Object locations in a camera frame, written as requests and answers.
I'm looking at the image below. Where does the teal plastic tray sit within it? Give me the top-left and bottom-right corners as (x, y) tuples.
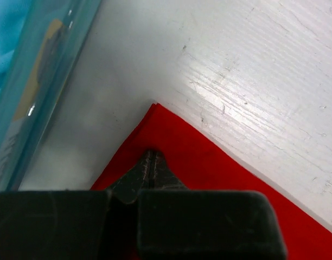
(0, 1), (100, 191)

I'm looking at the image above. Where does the turquoise t shirt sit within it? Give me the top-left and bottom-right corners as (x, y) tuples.
(0, 0), (31, 91)

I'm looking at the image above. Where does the red t shirt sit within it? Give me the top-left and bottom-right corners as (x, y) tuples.
(92, 104), (332, 259)

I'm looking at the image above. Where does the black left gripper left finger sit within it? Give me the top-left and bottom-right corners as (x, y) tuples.
(0, 151), (155, 259)

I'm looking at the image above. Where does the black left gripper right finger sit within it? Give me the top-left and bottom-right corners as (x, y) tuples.
(137, 151), (287, 259)

